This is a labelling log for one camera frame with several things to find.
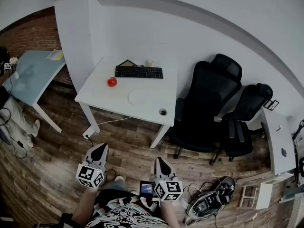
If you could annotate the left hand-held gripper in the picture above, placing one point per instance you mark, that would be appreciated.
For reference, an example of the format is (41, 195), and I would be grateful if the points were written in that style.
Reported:
(90, 176)

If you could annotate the house-shaped wooden picture frame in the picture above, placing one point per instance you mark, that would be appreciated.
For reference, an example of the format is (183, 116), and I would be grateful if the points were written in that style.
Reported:
(127, 63)

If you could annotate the black metal stand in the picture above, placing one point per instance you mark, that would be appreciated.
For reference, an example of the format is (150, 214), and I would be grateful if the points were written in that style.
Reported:
(298, 136)

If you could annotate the long white desk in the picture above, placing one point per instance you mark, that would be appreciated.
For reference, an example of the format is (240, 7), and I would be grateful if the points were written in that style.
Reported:
(280, 139)

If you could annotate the cream candle glass jar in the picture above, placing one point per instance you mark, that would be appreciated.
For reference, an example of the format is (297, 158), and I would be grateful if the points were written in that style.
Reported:
(149, 63)

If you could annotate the black computer keyboard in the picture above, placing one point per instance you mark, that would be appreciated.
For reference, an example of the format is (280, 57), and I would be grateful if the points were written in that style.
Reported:
(139, 72)

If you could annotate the person's left forearm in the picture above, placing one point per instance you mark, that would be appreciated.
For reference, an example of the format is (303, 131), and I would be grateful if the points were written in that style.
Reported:
(84, 205)

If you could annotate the large black office chair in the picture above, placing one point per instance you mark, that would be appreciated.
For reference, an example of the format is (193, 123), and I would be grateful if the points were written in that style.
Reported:
(209, 96)

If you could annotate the glass-topped white table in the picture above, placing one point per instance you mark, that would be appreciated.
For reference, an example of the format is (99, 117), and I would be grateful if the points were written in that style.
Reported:
(33, 75)

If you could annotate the person's grey trousers leg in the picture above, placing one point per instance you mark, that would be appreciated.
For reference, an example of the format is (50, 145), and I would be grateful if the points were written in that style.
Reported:
(114, 185)

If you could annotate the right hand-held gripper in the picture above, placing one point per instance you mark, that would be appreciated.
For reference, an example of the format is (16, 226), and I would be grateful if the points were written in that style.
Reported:
(168, 190)

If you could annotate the black device with blue screen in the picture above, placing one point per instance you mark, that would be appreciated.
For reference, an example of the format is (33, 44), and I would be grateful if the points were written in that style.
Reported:
(147, 189)

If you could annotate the stack of papers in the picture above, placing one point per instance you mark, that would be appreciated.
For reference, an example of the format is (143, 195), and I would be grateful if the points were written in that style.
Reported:
(55, 55)

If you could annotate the black framed photo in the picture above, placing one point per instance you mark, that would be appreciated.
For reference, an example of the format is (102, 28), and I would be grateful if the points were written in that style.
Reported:
(271, 104)

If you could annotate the black equipment bundle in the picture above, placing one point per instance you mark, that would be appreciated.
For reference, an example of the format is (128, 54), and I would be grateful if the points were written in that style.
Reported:
(225, 186)

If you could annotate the person's black patterned shirt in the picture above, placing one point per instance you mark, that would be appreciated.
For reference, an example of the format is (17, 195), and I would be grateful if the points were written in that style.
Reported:
(123, 212)

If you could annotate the person's right forearm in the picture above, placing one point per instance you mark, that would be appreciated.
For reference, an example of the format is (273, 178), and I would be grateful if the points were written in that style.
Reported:
(171, 212)

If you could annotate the small black office chair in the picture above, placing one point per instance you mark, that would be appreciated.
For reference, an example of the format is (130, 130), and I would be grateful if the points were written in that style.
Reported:
(247, 108)

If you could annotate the white power strip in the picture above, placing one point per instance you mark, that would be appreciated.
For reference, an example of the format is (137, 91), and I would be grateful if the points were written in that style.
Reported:
(88, 133)

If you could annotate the white box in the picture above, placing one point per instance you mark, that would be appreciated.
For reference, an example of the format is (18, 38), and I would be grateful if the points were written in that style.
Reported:
(264, 196)

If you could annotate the white plate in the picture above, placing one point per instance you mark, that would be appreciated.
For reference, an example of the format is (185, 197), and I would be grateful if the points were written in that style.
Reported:
(139, 97)

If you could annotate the red apple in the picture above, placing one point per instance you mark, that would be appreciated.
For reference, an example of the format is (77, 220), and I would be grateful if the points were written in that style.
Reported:
(112, 82)

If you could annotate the wooden stool frame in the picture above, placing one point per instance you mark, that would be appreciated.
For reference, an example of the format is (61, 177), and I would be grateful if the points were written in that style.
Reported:
(248, 196)

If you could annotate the white square desk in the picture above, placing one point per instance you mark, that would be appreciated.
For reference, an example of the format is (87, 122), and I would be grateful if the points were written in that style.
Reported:
(107, 98)

